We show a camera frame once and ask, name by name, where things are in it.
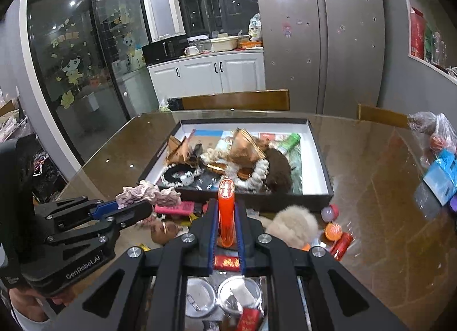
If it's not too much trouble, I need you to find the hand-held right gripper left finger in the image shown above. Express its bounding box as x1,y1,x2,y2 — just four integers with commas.
37,199,219,331

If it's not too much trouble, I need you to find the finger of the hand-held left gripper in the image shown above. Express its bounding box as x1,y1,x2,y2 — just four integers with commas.
34,196,119,223
46,202,153,246

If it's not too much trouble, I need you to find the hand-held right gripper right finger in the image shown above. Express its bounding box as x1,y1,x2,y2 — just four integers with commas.
234,200,409,331

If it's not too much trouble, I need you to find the orange plastic tube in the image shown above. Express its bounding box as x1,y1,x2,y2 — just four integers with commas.
217,178,236,248

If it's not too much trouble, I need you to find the pink crochet scrunchie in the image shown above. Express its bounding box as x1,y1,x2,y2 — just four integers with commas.
117,180,183,209

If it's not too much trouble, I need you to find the black shallow cardboard box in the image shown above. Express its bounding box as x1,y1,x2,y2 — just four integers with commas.
137,119,335,211

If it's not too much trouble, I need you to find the wooden desktop with glass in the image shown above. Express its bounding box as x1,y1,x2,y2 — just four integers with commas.
57,111,457,331

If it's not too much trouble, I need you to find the person's left hand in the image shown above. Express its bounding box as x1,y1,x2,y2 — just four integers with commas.
8,286,72,322

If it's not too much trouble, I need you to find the red packet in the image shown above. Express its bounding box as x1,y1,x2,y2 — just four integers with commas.
237,307,263,331
213,255,241,272

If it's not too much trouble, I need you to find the pink plastic case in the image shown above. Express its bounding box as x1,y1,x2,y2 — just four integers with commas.
154,200,195,216

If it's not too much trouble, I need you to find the beige fluffy pompom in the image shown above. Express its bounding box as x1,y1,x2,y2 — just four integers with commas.
265,204,319,249

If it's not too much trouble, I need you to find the round metal tin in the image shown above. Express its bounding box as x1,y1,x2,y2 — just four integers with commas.
185,277,218,318
217,275,263,316

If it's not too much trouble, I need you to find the white pearl scrunchie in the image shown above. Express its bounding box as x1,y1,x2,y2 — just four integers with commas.
228,159,270,195

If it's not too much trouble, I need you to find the brown fuzzy hairpiece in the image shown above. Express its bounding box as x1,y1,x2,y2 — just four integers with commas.
263,148,292,193

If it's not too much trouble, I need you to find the pink translucent ball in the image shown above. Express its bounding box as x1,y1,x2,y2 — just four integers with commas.
321,205,340,223

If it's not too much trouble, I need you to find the orange round cap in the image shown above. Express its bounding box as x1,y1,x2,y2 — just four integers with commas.
323,222,344,243

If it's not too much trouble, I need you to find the red cylinder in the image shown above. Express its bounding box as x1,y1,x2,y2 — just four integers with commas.
330,232,354,261

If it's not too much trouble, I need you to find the green bottle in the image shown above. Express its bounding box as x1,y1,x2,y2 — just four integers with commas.
278,133,302,154

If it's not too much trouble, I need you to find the wooden chair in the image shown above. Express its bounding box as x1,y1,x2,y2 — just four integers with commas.
181,89,290,111
358,103,412,129

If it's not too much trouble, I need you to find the glass sliding door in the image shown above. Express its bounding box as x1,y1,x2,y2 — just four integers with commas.
19,0,158,176

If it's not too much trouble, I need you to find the white kitchen cabinet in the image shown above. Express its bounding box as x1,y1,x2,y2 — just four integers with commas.
147,49,267,110

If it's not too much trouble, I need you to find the black microwave oven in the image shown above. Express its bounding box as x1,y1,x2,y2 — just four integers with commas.
141,39,188,66

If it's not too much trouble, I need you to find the beige plastic container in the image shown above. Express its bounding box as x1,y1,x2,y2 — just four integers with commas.
210,36,238,52

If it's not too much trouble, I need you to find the blue translucent bag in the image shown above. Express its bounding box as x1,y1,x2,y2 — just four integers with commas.
413,149,457,218

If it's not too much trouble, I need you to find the printed plastic bag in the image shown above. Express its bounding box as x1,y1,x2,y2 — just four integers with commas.
248,13,263,43

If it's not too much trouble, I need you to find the silver refrigerator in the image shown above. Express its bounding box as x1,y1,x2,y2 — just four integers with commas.
250,0,387,115

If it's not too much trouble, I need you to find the clear plastic bag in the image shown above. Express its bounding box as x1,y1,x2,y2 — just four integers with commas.
407,111,457,161

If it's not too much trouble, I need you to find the red gift box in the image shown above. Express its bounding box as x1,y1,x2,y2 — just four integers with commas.
409,7,428,59

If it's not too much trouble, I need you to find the white wall shelf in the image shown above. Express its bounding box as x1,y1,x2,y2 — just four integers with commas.
403,0,457,86

